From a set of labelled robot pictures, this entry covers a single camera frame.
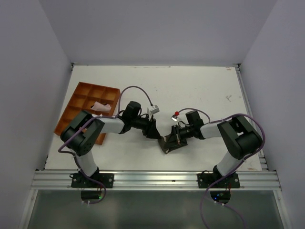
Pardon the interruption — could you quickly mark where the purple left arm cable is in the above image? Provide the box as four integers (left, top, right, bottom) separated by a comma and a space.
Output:
58, 86, 154, 156

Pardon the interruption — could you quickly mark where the olive underwear with cream waistband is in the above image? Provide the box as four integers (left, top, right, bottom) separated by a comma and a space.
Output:
158, 134, 188, 154

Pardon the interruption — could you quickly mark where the pink rolled underwear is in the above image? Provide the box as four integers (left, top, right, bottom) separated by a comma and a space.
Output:
91, 102, 112, 112

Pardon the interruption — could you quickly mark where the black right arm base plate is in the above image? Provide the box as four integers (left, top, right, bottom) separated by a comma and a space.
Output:
197, 172, 241, 188

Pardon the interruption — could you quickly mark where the orange wooden compartment tray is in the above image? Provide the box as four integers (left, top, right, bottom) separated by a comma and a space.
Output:
54, 82, 121, 135

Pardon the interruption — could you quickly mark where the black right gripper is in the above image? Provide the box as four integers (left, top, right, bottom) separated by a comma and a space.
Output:
164, 124, 194, 148

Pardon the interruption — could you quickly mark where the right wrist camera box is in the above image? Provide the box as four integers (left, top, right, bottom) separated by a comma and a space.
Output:
171, 111, 180, 122

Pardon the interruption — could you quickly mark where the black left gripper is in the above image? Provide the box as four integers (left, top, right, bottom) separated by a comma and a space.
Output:
131, 114, 162, 139

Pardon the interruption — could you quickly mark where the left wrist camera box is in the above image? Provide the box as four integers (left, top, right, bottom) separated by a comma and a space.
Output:
147, 105, 160, 115

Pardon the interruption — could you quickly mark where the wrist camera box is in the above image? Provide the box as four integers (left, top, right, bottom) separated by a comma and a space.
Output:
147, 105, 160, 115
171, 111, 180, 122

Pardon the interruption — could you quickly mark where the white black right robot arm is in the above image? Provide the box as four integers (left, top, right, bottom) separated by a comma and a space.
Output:
163, 109, 265, 187

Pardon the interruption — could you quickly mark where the aluminium frame rail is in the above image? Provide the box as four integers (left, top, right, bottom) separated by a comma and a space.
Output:
30, 170, 281, 191

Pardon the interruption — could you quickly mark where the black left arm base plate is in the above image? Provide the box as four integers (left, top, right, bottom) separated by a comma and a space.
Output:
69, 173, 114, 188

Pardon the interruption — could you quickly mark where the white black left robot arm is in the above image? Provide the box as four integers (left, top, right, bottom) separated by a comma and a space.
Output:
58, 101, 162, 187

